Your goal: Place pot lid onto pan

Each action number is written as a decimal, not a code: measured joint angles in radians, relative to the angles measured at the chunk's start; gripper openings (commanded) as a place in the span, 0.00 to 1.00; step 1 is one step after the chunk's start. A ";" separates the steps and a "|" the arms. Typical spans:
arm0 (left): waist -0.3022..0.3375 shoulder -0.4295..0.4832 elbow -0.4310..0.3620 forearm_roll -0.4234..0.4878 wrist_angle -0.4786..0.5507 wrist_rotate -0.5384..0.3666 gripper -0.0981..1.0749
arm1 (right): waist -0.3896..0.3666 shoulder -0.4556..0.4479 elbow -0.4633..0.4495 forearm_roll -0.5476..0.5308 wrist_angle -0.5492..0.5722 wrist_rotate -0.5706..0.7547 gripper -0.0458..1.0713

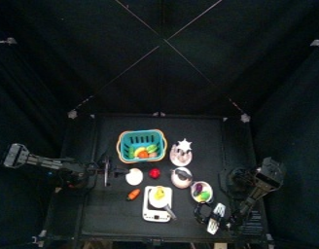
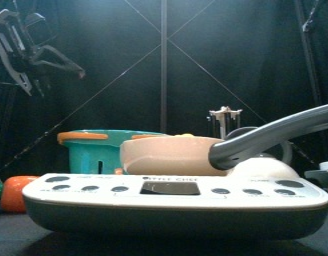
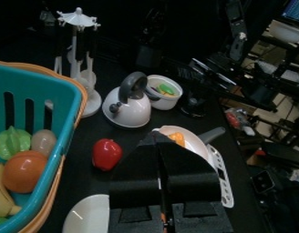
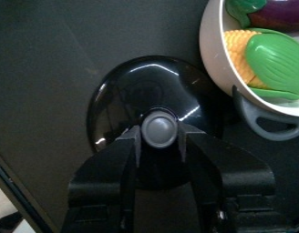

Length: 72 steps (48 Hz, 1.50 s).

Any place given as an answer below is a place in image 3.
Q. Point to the orange toy fruit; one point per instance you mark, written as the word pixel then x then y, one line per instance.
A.
pixel 24 171

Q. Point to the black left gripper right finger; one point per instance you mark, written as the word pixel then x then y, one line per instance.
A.
pixel 189 182

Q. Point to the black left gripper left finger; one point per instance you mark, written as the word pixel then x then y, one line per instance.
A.
pixel 134 182

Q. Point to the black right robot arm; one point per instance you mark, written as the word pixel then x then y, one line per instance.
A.
pixel 237 36

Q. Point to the white toy pot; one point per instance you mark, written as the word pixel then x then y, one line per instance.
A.
pixel 166 101

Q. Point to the yellow toy food piece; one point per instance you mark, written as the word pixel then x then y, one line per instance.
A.
pixel 163 93

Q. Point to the red toy pepper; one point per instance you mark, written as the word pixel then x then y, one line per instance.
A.
pixel 106 154

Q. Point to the beige toy egg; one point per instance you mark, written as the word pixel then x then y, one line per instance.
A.
pixel 43 142

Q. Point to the green toy lettuce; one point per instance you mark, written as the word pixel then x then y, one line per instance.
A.
pixel 12 142

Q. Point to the yellow banana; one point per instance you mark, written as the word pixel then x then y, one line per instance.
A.
pixel 1 197

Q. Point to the black cup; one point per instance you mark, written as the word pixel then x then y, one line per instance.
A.
pixel 193 106

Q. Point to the green toy food piece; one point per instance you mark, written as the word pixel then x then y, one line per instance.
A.
pixel 167 88

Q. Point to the white pot lid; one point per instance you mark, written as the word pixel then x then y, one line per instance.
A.
pixel 88 215

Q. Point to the computer monitor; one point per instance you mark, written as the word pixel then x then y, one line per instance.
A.
pixel 294 10

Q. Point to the red and white package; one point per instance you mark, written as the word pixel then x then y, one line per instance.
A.
pixel 237 119

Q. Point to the white slotted spatula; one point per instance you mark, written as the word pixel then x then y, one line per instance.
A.
pixel 223 179

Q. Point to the orange toy food piece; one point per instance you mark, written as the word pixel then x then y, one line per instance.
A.
pixel 178 139

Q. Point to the white utensil stand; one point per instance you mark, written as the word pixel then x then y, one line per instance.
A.
pixel 76 18

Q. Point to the teal basket with orange rim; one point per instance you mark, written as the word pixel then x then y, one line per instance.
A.
pixel 55 91

